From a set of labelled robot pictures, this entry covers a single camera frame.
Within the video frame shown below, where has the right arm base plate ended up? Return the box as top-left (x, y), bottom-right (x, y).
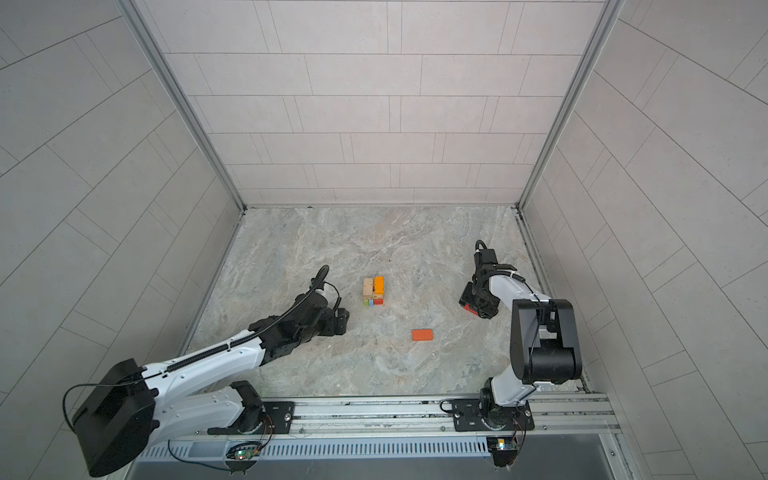
top-left (450, 399), bottom-right (535, 432)

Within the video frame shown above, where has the aluminium corner post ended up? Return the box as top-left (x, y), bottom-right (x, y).
top-left (115, 0), bottom-right (247, 214)
top-left (517, 0), bottom-right (624, 212)

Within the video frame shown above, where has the controller board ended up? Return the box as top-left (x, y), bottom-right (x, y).
top-left (486, 437), bottom-right (520, 468)
top-left (225, 441), bottom-right (263, 462)

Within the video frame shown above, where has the right controller board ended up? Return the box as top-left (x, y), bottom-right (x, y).
top-left (486, 437), bottom-right (520, 468)

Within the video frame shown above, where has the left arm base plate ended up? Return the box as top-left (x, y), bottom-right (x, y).
top-left (207, 402), bottom-right (295, 436)

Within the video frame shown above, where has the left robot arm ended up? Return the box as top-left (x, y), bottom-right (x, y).
top-left (68, 290), bottom-right (350, 478)

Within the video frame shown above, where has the left controller board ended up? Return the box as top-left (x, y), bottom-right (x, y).
top-left (225, 441), bottom-right (263, 462)

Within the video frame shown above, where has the plain beige wood block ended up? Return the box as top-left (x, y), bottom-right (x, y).
top-left (362, 278), bottom-right (374, 302)

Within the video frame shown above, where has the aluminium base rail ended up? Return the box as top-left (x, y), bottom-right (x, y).
top-left (147, 392), bottom-right (621, 446)

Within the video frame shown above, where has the aluminium right corner post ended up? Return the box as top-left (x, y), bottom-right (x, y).
top-left (517, 0), bottom-right (624, 212)

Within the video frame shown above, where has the yellow orange wood block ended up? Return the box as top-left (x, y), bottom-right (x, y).
top-left (373, 276), bottom-right (385, 298)

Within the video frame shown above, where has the aluminium left corner post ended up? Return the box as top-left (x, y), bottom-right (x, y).
top-left (115, 0), bottom-right (247, 214)

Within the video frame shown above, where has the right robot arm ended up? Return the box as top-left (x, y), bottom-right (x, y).
top-left (459, 240), bottom-right (583, 429)

